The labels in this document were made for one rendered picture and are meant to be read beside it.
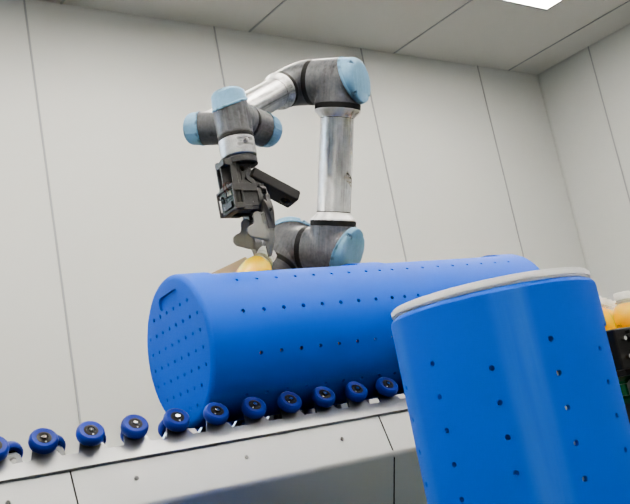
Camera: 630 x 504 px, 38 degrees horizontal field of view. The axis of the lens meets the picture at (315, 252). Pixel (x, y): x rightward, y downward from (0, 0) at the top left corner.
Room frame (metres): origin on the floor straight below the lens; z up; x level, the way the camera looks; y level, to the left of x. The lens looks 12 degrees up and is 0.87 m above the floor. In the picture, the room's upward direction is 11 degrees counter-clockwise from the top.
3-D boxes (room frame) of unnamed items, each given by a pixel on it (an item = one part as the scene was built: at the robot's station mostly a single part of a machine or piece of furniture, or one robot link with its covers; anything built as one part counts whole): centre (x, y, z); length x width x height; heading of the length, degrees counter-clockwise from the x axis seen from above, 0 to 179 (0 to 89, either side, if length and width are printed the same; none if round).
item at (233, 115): (1.80, 0.11, 1.57); 0.09 x 0.08 x 0.11; 153
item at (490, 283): (1.27, -0.23, 1.03); 0.28 x 0.28 x 0.01
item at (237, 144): (1.79, 0.11, 1.49); 0.08 x 0.08 x 0.05
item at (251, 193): (1.79, 0.12, 1.41); 0.09 x 0.08 x 0.12; 125
